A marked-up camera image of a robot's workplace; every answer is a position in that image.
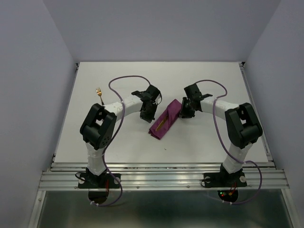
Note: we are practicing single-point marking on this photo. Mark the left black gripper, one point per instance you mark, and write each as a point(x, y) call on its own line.
point(148, 118)

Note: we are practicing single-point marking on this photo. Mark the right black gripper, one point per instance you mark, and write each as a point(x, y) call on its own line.
point(185, 113)

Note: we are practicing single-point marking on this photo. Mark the gold knife dark handle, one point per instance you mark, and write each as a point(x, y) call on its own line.
point(162, 123)

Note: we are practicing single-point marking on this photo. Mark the purple cloth napkin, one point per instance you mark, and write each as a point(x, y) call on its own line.
point(172, 110)

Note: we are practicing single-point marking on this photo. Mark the gold fork dark handle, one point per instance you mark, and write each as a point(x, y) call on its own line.
point(99, 93)

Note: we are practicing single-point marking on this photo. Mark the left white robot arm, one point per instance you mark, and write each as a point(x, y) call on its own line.
point(97, 131)

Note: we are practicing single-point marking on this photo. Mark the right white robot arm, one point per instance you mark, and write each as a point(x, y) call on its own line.
point(243, 127)

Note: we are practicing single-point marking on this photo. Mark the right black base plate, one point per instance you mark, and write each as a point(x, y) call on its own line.
point(221, 180)

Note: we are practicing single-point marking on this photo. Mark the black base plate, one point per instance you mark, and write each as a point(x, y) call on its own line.
point(221, 180)
point(90, 181)

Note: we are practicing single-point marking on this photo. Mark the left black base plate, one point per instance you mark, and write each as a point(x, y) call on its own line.
point(90, 181)

